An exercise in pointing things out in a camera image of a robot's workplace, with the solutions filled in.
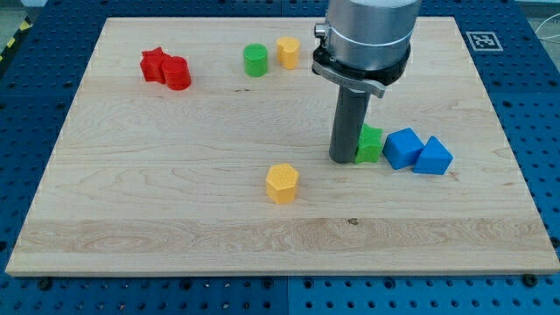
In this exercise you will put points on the white fiducial marker tag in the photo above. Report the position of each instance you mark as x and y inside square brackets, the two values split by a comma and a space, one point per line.
[484, 41]

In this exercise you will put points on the grey cylindrical pointer rod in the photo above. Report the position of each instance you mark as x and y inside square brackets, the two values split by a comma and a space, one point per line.
[348, 120]

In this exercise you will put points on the green star block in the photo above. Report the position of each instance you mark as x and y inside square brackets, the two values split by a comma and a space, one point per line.
[369, 145]

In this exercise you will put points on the green cylinder block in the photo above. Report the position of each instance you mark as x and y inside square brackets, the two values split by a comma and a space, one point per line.
[255, 58]

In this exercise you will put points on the yellow heart block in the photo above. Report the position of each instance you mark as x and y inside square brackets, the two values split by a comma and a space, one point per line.
[287, 52]

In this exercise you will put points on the blue cube block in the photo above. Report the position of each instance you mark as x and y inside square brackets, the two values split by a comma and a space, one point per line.
[402, 148]

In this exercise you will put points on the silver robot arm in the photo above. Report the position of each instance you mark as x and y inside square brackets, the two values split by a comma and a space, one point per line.
[364, 45]

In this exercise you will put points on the red star block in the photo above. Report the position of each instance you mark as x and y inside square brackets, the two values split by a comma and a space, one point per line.
[152, 65]

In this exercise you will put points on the blue triangle block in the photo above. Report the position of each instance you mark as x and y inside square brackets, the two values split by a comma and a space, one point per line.
[434, 158]

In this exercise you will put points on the red cylinder block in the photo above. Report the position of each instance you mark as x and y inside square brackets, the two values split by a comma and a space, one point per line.
[176, 73]

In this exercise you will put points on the wooden board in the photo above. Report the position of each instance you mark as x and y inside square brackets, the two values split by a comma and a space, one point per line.
[145, 181]

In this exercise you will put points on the yellow hexagon block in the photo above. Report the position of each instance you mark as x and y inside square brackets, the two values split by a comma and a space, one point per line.
[282, 183]

